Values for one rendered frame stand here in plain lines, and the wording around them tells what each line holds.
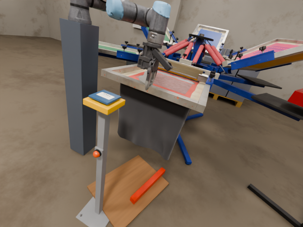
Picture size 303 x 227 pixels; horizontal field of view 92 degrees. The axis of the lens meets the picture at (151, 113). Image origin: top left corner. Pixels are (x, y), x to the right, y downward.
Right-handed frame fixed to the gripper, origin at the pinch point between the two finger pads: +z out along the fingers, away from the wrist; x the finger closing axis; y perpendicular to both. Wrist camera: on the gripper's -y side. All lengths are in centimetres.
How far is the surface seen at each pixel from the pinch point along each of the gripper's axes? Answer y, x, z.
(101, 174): 10, 19, 54
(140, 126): 3.3, -8.4, 30.8
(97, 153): 11.1, 23.1, 34.9
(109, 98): 9.0, 20.1, 4.1
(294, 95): -86, -66, -8
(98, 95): 14.3, 20.9, 4.1
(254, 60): -53, -76, -24
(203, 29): 16, -265, -55
